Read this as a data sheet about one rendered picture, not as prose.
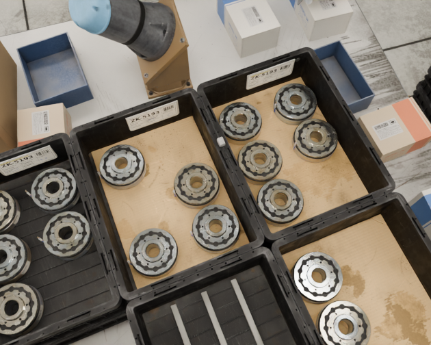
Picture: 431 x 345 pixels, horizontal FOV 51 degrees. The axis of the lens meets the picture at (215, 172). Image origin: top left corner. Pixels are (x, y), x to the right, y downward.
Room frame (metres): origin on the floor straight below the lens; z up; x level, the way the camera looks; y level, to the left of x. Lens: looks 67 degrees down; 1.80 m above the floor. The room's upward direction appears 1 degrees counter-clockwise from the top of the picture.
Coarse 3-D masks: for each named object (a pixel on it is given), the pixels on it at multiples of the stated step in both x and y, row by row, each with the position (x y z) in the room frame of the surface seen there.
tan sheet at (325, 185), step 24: (264, 96) 0.62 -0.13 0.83; (264, 120) 0.55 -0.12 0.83; (288, 144) 0.48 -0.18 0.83; (288, 168) 0.42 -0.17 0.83; (312, 168) 0.42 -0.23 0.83; (336, 168) 0.42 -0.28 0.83; (312, 192) 0.36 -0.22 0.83; (336, 192) 0.36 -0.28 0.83; (360, 192) 0.36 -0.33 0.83; (312, 216) 0.30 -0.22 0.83
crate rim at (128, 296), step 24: (168, 96) 0.56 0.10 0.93; (192, 96) 0.56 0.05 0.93; (96, 120) 0.50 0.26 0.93; (72, 144) 0.44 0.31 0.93; (216, 144) 0.43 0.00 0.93; (240, 192) 0.32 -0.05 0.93; (96, 216) 0.28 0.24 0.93; (216, 264) 0.18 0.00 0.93; (120, 288) 0.13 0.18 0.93; (144, 288) 0.13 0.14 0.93
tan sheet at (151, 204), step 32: (160, 128) 0.53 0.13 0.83; (192, 128) 0.53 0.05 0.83; (96, 160) 0.45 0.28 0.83; (160, 160) 0.44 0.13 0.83; (192, 160) 0.44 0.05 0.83; (128, 192) 0.36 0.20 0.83; (160, 192) 0.36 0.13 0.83; (224, 192) 0.36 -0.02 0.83; (128, 224) 0.29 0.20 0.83; (160, 224) 0.29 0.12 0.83; (128, 256) 0.22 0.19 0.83; (192, 256) 0.21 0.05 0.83
